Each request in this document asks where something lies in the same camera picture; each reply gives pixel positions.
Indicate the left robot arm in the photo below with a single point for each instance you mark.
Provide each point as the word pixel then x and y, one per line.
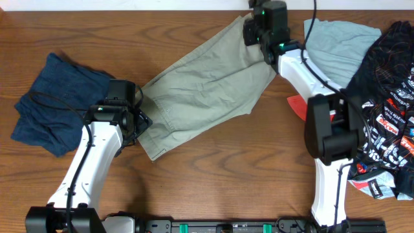
pixel 73 207

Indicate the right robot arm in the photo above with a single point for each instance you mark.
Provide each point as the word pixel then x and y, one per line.
pixel 333 122

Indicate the folded navy blue garment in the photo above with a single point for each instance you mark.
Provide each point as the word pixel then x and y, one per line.
pixel 50 112

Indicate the red orange cloth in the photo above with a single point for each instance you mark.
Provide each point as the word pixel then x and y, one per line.
pixel 298 105

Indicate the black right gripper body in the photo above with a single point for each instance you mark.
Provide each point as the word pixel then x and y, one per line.
pixel 252 34

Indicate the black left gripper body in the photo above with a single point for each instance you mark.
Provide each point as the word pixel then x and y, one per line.
pixel 142 122

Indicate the khaki grey shorts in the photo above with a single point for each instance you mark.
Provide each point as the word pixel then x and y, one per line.
pixel 219 80

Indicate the black printed garment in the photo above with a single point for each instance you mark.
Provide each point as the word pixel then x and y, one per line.
pixel 384 82

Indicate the white printed garment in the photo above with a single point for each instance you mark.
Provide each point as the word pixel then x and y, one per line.
pixel 379 184

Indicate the light blue shirt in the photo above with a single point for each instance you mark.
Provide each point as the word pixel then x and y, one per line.
pixel 338 47

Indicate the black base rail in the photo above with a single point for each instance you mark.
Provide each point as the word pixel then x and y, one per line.
pixel 246 226

